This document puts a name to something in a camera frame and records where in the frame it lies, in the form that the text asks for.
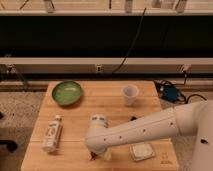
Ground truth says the white plastic bottle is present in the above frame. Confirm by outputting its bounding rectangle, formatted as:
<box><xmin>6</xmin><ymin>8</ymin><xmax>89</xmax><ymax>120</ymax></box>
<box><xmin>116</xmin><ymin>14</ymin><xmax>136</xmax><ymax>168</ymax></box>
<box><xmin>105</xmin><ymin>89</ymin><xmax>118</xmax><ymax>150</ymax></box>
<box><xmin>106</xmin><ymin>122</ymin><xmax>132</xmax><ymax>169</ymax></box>
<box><xmin>42</xmin><ymin>115</ymin><xmax>62</xmax><ymax>153</ymax></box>

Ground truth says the red chili pepper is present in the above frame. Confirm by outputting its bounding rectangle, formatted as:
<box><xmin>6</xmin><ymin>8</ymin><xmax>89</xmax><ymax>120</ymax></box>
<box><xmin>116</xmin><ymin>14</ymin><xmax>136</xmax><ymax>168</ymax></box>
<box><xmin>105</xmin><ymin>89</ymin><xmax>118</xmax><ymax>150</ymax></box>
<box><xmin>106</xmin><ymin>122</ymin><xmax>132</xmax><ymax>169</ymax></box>
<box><xmin>90</xmin><ymin>152</ymin><xmax>98</xmax><ymax>161</ymax></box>

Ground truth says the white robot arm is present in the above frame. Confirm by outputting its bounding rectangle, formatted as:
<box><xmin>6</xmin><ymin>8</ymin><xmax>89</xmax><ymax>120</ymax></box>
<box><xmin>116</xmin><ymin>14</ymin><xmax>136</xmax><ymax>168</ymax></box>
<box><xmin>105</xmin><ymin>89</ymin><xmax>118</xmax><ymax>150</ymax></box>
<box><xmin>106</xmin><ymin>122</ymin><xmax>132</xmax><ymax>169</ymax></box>
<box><xmin>85</xmin><ymin>100</ymin><xmax>213</xmax><ymax>171</ymax></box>

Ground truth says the black phone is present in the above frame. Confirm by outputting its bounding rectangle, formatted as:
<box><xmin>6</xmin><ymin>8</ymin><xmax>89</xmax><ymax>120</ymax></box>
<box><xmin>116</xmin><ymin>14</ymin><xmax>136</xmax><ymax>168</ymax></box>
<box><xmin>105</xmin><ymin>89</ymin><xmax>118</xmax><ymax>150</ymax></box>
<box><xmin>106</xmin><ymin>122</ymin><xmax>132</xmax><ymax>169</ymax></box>
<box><xmin>130</xmin><ymin>116</ymin><xmax>138</xmax><ymax>121</ymax></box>

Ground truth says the white wall outlet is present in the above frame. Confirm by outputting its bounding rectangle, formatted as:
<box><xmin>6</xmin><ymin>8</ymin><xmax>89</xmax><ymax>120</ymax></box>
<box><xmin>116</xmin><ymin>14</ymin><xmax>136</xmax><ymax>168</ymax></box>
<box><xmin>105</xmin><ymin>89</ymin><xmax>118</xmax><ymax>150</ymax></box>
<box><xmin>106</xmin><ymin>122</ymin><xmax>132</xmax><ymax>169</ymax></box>
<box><xmin>97</xmin><ymin>66</ymin><xmax>102</xmax><ymax>73</ymax></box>

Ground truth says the black chair base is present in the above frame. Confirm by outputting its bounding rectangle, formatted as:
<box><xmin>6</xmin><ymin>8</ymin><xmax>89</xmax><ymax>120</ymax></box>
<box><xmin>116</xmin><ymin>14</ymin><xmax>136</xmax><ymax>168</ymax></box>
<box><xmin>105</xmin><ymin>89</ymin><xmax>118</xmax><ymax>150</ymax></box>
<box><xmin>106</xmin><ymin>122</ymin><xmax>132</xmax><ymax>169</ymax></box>
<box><xmin>0</xmin><ymin>112</ymin><xmax>18</xmax><ymax>152</ymax></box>

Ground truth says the black hanging cable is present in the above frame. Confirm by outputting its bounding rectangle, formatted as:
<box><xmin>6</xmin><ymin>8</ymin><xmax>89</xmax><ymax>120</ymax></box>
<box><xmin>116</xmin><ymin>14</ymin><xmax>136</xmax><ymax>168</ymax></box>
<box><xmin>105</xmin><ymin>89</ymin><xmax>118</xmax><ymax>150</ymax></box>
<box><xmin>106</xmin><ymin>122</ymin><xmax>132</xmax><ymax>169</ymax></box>
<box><xmin>110</xmin><ymin>7</ymin><xmax>148</xmax><ymax>75</ymax></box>

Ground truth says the green bowl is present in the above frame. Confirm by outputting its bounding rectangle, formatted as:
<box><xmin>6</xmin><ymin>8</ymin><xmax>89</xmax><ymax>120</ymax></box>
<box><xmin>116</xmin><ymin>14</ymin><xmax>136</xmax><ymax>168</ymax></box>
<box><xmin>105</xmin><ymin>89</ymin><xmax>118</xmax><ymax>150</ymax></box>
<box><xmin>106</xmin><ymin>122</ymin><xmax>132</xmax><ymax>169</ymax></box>
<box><xmin>52</xmin><ymin>81</ymin><xmax>83</xmax><ymax>106</ymax></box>

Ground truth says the white square sponge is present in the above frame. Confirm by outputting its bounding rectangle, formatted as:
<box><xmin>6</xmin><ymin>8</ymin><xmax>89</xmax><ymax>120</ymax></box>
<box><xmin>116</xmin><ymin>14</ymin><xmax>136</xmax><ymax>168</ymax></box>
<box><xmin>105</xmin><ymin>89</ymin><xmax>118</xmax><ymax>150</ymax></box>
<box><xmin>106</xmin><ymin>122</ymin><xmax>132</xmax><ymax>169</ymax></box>
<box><xmin>130</xmin><ymin>143</ymin><xmax>155</xmax><ymax>162</ymax></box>

